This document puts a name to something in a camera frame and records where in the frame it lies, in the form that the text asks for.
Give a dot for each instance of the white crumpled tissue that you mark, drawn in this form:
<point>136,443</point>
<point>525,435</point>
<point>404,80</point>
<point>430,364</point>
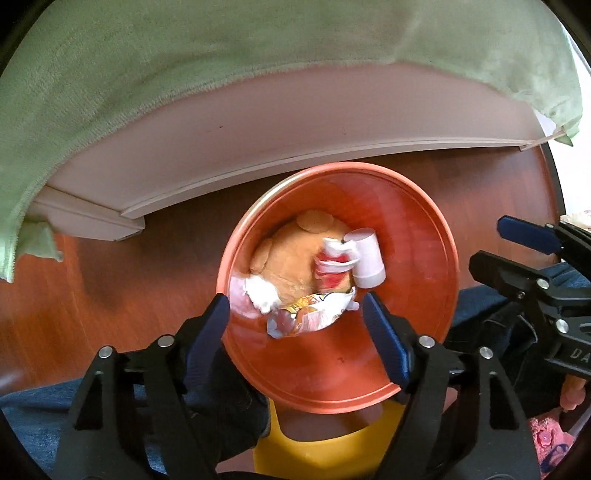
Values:
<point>262,293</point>

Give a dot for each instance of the green plush blanket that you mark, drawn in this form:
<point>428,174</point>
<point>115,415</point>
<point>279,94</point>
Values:
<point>184,55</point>

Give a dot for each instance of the printed snack packet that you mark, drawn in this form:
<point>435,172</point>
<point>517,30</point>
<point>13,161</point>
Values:
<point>318,314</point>

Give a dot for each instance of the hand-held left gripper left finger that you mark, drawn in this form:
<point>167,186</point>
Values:
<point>210,332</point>

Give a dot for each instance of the person's right hand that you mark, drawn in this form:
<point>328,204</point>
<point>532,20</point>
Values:
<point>572,392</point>

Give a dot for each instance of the yellow plastic stool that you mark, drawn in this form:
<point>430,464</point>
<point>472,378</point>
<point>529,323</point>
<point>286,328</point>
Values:
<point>323,452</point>

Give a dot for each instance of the cream wooden bed frame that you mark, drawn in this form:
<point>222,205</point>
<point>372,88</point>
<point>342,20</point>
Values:
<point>277,134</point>

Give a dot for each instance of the pink slipper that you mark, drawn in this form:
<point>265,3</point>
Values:
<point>551,443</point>

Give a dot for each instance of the tan plush toy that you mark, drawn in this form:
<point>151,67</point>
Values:
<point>291,258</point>

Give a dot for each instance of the white plastic cup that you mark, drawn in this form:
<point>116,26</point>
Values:
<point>367,258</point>

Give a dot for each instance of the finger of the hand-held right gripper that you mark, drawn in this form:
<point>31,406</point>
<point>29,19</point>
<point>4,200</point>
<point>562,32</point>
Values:
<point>508,274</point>
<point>531,233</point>

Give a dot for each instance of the red and white wrapper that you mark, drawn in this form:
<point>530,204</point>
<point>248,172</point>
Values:
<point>333,265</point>

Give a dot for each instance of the person's left leg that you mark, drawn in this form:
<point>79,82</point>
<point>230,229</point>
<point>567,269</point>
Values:
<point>37,410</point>

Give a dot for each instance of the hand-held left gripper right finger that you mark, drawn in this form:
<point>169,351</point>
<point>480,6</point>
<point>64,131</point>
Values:
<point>385,341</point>

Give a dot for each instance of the dark cloth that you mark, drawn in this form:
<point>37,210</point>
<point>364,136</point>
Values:
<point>231,406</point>

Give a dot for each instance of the orange plastic bin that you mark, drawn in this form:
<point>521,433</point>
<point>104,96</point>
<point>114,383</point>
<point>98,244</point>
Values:
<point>406,240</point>

